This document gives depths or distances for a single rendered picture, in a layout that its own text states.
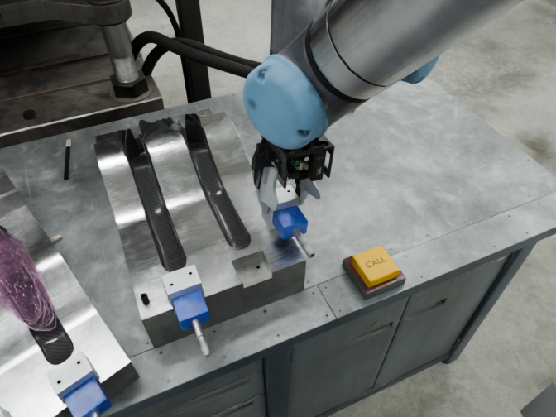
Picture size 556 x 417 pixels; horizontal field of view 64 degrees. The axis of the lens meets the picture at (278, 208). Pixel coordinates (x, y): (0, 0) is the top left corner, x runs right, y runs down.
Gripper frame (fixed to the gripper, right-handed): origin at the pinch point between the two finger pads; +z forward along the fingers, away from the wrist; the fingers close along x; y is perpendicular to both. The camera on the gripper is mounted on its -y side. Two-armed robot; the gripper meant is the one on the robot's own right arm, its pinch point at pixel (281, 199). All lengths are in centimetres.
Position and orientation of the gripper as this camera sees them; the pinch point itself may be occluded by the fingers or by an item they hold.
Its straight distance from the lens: 70.6
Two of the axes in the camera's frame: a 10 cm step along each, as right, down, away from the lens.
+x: 9.1, -2.4, 3.4
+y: 4.1, 6.2, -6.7
